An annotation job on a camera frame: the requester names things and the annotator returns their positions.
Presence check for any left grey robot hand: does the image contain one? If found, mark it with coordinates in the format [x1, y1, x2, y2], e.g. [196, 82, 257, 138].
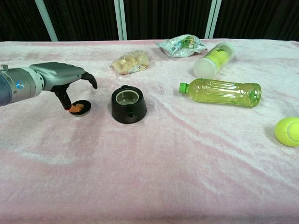
[29, 62, 98, 114]

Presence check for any small round black lid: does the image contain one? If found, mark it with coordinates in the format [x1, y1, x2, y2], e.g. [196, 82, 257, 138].
[71, 99, 92, 118]

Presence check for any black cup-shaped container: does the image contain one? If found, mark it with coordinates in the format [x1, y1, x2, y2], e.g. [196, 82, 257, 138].
[111, 84, 148, 124]

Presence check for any clear bag of beige snacks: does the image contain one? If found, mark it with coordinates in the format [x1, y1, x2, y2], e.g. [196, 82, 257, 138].
[110, 49, 150, 75]

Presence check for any pink plush table cloth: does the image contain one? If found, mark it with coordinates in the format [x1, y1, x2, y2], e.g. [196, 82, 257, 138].
[0, 38, 299, 224]

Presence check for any white green snack bag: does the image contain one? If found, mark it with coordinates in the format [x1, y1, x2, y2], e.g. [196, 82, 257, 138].
[154, 34, 208, 59]

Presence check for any clear tennis ball tube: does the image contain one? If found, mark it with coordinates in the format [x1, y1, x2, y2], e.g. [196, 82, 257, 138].
[193, 42, 235, 79]

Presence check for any tennis ball inside tube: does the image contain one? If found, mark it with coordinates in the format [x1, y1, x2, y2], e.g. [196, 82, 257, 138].
[205, 50, 221, 65]
[216, 45, 232, 63]

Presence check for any green tea plastic bottle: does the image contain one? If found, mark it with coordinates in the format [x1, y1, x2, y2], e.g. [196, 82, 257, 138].
[179, 78, 262, 108]

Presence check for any loose yellow tennis ball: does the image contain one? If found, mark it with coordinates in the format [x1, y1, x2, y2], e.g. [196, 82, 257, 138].
[274, 116, 299, 147]

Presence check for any white partition post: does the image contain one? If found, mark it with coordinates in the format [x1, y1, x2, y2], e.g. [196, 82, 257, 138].
[114, 0, 128, 41]
[204, 0, 221, 39]
[35, 0, 58, 42]

